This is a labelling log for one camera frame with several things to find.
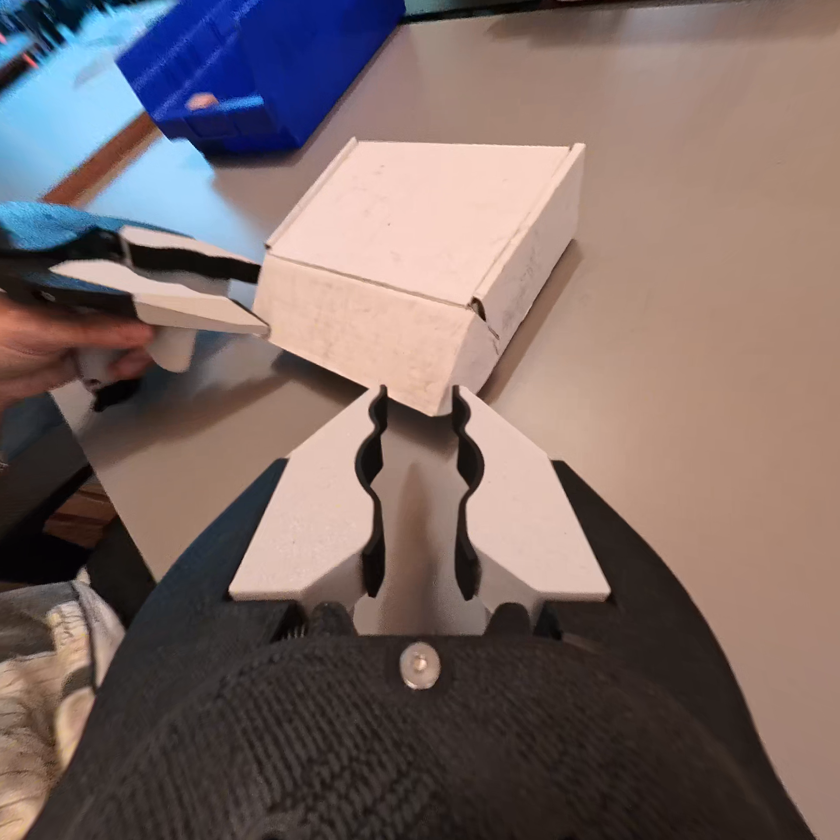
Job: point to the blue plastic bin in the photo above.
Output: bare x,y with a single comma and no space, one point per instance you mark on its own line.
295,65

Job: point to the white cardboard mailer box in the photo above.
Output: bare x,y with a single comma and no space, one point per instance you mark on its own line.
407,216

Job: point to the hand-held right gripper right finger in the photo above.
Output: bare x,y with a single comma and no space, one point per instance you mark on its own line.
531,525

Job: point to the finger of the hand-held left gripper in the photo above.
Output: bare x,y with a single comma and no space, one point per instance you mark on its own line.
164,239
197,312

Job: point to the grey desk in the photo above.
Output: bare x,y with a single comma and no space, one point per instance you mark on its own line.
656,262

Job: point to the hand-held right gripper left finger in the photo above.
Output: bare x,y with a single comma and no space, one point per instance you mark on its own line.
308,525

